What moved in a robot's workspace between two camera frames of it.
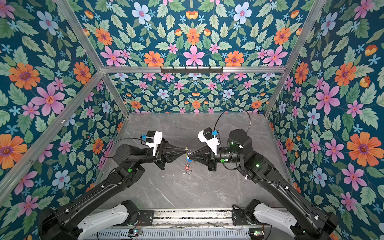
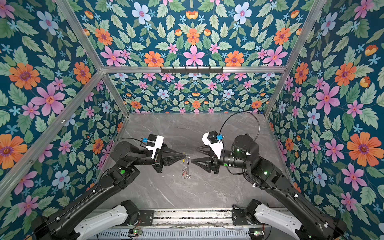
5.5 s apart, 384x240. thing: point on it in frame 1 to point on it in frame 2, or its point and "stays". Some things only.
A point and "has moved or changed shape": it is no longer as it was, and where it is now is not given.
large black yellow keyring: x=188 y=172 has moved or changed shape
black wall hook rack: x=197 y=70 stays
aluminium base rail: x=215 y=218 stays
